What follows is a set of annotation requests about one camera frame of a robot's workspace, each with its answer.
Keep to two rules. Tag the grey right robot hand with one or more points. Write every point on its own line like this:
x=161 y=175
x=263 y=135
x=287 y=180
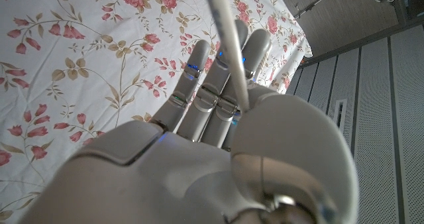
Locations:
x=165 y=184

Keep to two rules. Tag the floral backdrop cloth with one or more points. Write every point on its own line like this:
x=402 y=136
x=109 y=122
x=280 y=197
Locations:
x=83 y=68

